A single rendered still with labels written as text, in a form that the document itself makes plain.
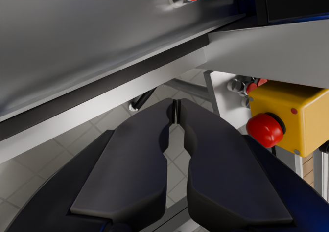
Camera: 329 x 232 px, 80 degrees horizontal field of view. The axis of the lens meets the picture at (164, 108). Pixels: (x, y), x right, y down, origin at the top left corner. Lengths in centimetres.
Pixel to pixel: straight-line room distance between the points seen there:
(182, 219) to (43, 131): 84
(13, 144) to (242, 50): 29
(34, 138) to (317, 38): 31
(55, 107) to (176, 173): 139
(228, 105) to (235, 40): 14
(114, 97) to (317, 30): 22
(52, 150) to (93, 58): 104
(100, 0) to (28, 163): 114
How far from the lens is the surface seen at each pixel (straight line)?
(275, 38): 23
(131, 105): 122
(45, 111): 26
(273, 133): 25
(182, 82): 85
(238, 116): 40
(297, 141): 27
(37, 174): 135
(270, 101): 26
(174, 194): 169
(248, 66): 27
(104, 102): 28
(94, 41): 27
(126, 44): 27
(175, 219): 105
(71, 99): 25
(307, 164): 55
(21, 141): 29
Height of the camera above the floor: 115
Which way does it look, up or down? 61 degrees down
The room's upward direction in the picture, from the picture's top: 123 degrees clockwise
